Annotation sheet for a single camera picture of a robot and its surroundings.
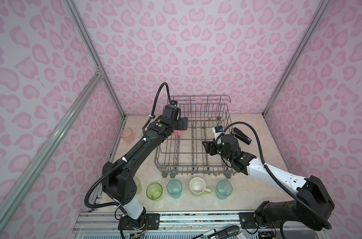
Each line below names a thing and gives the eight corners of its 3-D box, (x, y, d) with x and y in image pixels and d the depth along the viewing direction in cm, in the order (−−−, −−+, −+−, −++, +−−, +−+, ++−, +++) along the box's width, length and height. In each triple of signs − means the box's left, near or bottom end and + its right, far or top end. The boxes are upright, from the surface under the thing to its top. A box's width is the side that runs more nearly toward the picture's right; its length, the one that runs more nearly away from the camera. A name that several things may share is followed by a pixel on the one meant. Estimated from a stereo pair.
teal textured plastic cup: (215, 199, 81) (217, 193, 73) (213, 186, 86) (216, 179, 78) (229, 199, 81) (234, 193, 73) (227, 186, 85) (231, 179, 78)
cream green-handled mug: (189, 198, 82) (189, 192, 75) (189, 183, 87) (189, 177, 80) (209, 198, 82) (211, 192, 74) (208, 183, 87) (210, 176, 80)
